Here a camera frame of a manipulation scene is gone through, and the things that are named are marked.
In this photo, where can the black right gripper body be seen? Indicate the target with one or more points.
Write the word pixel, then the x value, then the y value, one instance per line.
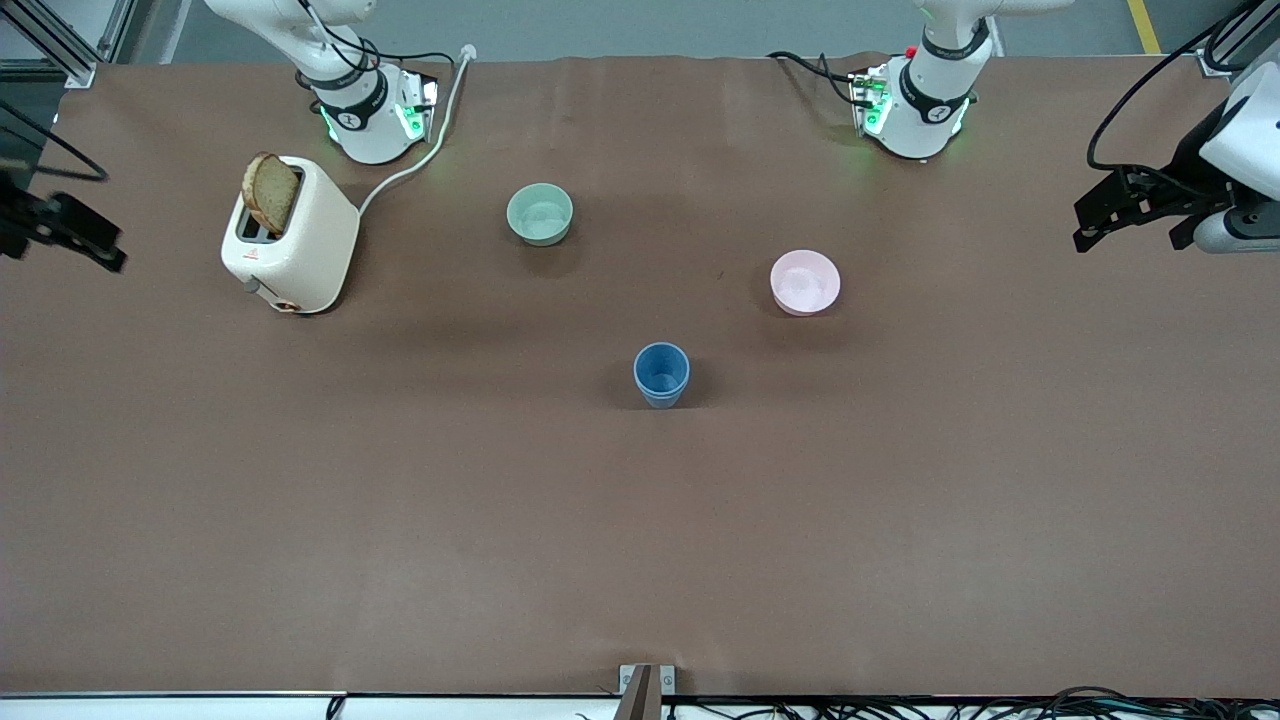
pixel 22 220

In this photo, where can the blue cup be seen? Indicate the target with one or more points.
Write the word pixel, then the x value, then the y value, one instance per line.
pixel 661 403
pixel 661 370

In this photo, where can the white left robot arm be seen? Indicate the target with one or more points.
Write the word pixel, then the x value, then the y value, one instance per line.
pixel 920 110

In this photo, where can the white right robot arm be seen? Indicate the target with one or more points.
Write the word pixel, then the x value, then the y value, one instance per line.
pixel 365 125

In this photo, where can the brown bread slice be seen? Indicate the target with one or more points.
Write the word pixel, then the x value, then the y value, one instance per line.
pixel 272 192

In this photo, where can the cream white toaster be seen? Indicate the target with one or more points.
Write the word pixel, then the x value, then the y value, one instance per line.
pixel 315 240

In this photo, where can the pink bowl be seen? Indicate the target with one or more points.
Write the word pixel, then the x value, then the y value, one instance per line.
pixel 805 282

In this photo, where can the green bowl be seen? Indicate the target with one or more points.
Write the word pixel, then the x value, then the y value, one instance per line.
pixel 540 215

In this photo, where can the brown table cover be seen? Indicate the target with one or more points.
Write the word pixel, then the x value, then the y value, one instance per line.
pixel 600 520

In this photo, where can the aluminium frame profile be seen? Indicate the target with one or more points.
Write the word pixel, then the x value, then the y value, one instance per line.
pixel 1240 40
pixel 55 45

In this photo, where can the metal bracket with post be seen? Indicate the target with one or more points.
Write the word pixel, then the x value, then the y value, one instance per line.
pixel 646 682

